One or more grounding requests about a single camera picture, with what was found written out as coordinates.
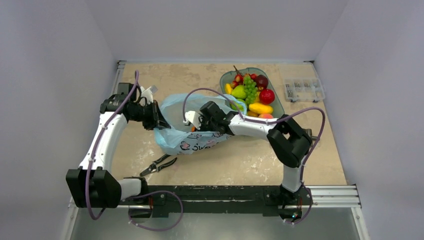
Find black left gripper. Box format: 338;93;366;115
129;99;171;131

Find light blue plastic bag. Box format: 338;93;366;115
154;93;247;155

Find yellow fake mango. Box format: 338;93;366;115
248;102;274;115

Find green fake grapes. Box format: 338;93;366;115
243;74;258;105

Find dark red fake apple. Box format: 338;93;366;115
254;74;269;91

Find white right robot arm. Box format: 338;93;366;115
199;101;313;204

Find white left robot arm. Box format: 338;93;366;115
65;82;170;209

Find yellow fake banana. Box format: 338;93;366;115
224;83;233;95

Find small orange fake fruit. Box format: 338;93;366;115
247;111;259;118

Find green fake pear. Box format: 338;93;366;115
231;85;247;100

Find red fake cherry bunch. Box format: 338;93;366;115
229;66;257;89

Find fake peach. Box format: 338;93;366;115
258;113;274;119

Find teal plastic fruit basket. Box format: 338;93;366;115
219;67;284;118

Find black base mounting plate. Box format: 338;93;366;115
123;185;313;221

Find clear plastic screw box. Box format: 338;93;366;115
283;77;326;103

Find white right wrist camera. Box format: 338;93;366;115
183;110;201;130

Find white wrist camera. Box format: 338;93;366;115
140;85;158;105
183;110;201;130

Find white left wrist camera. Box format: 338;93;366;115
140;85;158;105

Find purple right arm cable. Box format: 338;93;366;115
181;88;327;226

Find black handled pliers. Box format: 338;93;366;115
139;154;178;177

